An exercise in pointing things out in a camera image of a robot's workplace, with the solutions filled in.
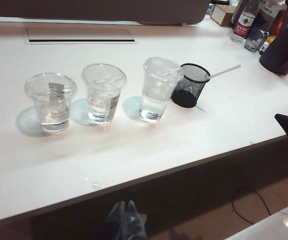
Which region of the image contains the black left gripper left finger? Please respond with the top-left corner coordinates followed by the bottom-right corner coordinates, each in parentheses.
top-left (106, 201), bottom-right (126, 240)

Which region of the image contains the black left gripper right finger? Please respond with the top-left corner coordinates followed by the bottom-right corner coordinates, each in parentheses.
top-left (125, 199), bottom-right (148, 240)

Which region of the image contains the white paper-wrapped straw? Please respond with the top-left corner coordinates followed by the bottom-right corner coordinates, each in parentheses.
top-left (207, 64), bottom-right (241, 80)

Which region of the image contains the medium clear plastic cup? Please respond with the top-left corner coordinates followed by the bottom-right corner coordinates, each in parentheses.
top-left (81, 63), bottom-right (127, 126)

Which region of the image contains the large clear plastic cup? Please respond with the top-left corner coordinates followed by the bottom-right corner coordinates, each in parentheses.
top-left (138, 56), bottom-right (184, 124)

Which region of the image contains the small clear plastic cup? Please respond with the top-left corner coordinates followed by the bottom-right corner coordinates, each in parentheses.
top-left (24, 72), bottom-right (78, 133)

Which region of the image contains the black kettle jug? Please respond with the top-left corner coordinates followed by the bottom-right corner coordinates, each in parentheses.
top-left (258, 23), bottom-right (288, 76)

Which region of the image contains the small clear glass bottle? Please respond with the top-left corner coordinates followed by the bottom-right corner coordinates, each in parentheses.
top-left (244, 28), bottom-right (269, 53)

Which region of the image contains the white glossy platform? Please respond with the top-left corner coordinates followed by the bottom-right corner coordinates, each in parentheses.
top-left (230, 201), bottom-right (288, 240)

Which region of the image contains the black mesh pen holder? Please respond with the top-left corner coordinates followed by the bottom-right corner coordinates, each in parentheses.
top-left (171, 62), bottom-right (211, 109)

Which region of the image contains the red-label water bottle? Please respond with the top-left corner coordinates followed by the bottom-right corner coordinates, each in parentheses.
top-left (230, 0), bottom-right (259, 43)

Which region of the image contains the white blue printed sign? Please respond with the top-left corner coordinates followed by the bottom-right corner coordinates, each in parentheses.
top-left (260, 0), bottom-right (284, 18)

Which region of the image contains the brown cardboard box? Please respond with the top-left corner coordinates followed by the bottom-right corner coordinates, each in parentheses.
top-left (210, 4), bottom-right (237, 27)

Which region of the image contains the brown desk partition panel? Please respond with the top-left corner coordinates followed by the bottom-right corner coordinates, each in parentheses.
top-left (0, 0), bottom-right (207, 26)

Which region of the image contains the black floor cable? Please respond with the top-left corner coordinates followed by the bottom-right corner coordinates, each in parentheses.
top-left (231, 187), bottom-right (274, 223)

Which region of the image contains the table cable slot cover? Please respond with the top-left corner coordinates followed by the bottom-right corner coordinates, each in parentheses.
top-left (25, 27), bottom-right (139, 45)

